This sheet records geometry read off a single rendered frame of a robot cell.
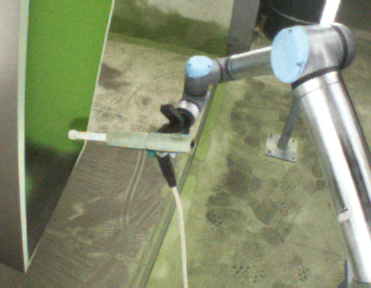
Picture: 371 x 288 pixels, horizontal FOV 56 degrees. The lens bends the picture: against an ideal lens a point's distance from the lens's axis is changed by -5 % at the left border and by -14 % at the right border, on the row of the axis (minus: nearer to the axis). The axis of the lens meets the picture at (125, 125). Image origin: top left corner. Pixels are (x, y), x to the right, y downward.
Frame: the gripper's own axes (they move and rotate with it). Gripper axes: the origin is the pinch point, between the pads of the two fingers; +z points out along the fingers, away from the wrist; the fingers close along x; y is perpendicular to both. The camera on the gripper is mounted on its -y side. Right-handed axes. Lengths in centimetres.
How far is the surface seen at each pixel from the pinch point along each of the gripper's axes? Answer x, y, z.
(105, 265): 35, 56, 16
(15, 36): -16, -59, 44
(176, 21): 69, 21, -167
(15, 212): 10, -19, 47
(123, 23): 112, 16, -162
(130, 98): 77, 42, -93
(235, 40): 27, 42, -173
